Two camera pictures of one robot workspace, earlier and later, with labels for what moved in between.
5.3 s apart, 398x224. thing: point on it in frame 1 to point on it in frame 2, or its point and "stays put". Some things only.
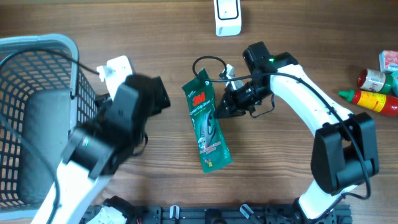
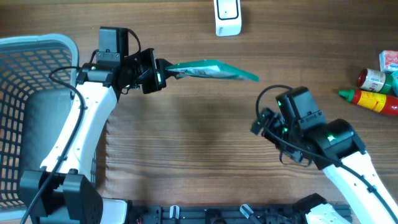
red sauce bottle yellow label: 385,104 stays put
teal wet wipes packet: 394,79 stays put
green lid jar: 375,80 stays put
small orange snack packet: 388,61 stays put
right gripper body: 244,98 to 273,124
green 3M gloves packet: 209,129 to 209,68
